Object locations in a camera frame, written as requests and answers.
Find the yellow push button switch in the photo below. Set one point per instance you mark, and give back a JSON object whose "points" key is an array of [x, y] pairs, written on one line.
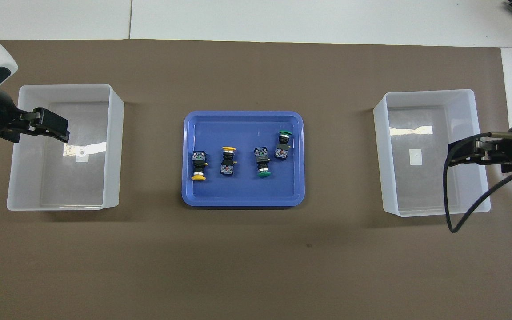
{"points": [[198, 162], [228, 162]]}

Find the green push button switch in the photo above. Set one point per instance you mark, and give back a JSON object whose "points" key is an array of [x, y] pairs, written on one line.
{"points": [[283, 146], [262, 160]]}

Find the translucent white plastic box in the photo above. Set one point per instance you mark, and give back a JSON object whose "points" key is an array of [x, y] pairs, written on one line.
{"points": [[114, 133], [416, 195]]}

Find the blue plastic tray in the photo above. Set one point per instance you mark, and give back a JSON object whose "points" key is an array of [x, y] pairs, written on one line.
{"points": [[238, 191]]}

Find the brown table mat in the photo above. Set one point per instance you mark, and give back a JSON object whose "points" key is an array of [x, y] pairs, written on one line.
{"points": [[256, 266]]}

